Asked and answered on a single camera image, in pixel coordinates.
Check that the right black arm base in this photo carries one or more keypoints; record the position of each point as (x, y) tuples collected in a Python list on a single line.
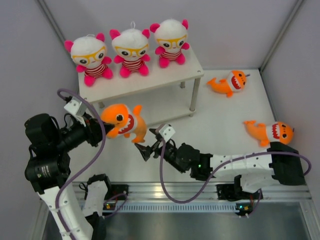
[(234, 192)]

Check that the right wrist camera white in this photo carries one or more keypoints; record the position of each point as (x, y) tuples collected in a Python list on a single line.
[(166, 131)]

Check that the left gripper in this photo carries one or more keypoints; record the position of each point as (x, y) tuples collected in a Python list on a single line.
[(92, 130)]

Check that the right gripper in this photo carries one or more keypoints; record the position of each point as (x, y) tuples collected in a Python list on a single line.
[(146, 151)]

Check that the aluminium front rail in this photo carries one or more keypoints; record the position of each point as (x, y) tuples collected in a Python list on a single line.
[(152, 191)]

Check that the orange shark plush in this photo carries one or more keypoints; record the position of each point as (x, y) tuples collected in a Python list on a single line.
[(268, 133), (235, 82), (125, 122)]

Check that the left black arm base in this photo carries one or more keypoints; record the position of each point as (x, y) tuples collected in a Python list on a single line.
[(117, 189)]

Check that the slotted cable duct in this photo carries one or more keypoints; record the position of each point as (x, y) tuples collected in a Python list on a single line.
[(171, 207)]

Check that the white two-tier shelf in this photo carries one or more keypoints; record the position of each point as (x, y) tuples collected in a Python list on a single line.
[(165, 93)]

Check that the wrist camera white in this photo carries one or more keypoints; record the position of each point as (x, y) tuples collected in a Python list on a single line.
[(75, 107), (166, 131)]

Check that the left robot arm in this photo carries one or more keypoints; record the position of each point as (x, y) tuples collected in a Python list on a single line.
[(48, 169)]

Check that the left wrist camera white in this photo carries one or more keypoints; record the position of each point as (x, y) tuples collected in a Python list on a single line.
[(75, 107)]

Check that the pink white plush with glasses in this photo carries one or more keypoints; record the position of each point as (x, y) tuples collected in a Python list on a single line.
[(171, 37)]

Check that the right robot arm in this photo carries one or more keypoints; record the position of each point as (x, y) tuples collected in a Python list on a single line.
[(277, 164)]

